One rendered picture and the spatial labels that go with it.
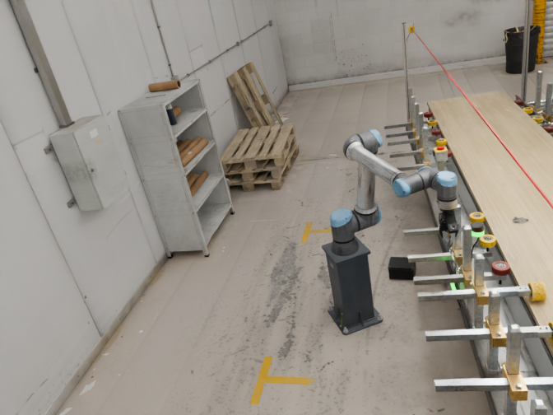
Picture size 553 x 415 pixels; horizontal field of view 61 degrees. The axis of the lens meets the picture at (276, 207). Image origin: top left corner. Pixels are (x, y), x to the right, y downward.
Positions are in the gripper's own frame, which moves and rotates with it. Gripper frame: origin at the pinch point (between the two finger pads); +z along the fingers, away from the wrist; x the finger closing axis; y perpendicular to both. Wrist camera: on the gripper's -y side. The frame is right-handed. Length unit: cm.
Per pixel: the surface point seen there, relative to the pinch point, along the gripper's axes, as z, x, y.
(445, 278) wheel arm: 14.9, 3.4, -8.7
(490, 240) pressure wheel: 10.4, -23.2, 16.2
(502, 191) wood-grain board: 11, -43, 70
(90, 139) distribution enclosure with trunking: -54, 228, 89
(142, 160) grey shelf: -7, 236, 165
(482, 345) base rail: 30.8, -7.4, -38.6
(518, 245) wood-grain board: 10.8, -35.0, 9.5
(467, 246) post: -0.7, -7.8, -5.0
